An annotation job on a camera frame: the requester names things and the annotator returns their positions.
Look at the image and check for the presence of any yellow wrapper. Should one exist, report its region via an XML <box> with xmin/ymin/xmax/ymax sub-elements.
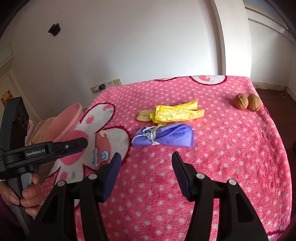
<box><xmin>149</xmin><ymin>100</ymin><xmax>205</xmax><ymax>125</ymax></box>

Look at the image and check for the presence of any left hand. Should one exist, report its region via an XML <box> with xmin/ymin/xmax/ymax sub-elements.
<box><xmin>1</xmin><ymin>173</ymin><xmax>43</xmax><ymax>217</ymax></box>

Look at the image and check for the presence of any brown floral quilt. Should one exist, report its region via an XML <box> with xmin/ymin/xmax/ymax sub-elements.
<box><xmin>26</xmin><ymin>117</ymin><xmax>56</xmax><ymax>146</ymax></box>

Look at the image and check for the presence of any pink plastic basin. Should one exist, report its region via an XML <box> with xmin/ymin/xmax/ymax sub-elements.
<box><xmin>43</xmin><ymin>103</ymin><xmax>84</xmax><ymax>142</ymax></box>

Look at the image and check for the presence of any pink polka dot blanket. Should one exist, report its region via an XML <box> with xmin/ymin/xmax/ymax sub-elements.
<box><xmin>42</xmin><ymin>76</ymin><xmax>292</xmax><ymax>240</ymax></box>

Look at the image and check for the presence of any right walnut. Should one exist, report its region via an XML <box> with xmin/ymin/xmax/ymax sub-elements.
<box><xmin>247</xmin><ymin>94</ymin><xmax>261</xmax><ymax>112</ymax></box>

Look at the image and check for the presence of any walnut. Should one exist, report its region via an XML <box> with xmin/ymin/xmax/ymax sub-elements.
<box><xmin>234</xmin><ymin>93</ymin><xmax>249</xmax><ymax>110</ymax></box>
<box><xmin>247</xmin><ymin>94</ymin><xmax>261</xmax><ymax>112</ymax></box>

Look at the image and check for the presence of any left walnut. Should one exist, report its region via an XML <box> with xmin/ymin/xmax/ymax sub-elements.
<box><xmin>234</xmin><ymin>93</ymin><xmax>249</xmax><ymax>110</ymax></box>

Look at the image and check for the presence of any red wall calendar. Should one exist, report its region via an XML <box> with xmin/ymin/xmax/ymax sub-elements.
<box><xmin>1</xmin><ymin>90</ymin><xmax>13</xmax><ymax>106</ymax></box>

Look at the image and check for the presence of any wall power outlet strip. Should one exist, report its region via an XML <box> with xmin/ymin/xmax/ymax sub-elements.
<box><xmin>90</xmin><ymin>78</ymin><xmax>122</xmax><ymax>94</ymax></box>

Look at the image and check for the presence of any black wall bracket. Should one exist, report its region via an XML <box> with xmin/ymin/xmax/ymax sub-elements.
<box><xmin>48</xmin><ymin>23</ymin><xmax>61</xmax><ymax>36</ymax></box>

